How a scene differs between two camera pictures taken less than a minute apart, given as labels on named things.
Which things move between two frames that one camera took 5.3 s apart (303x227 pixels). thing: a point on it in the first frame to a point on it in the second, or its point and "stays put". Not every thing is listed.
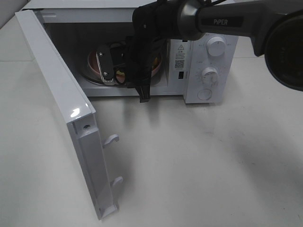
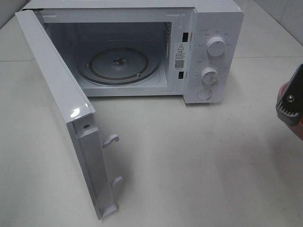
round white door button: x=204 y=94 stays put
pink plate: x=94 y=72 to x=298 y=127
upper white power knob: x=216 y=46 stays put
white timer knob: x=209 y=76 stays put
